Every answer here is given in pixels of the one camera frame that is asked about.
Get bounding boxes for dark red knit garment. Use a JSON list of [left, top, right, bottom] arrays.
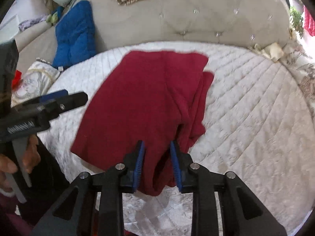
[[70, 51, 214, 196]]

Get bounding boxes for red hanging clothes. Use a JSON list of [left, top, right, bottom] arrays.
[[303, 6, 315, 37]]

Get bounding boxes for person's hand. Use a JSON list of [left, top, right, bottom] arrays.
[[1, 135, 41, 193]]

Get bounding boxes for blue quilted cushion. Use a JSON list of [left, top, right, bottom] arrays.
[[52, 0, 97, 69]]

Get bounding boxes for cream quilted bedspread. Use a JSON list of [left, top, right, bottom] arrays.
[[38, 41, 314, 235]]

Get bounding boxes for floral patterned duvet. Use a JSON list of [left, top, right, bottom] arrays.
[[280, 40, 315, 119]]

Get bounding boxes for beige tufted headboard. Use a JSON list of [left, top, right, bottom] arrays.
[[14, 0, 294, 74]]

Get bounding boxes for green potted plant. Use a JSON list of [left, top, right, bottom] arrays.
[[290, 6, 304, 38]]

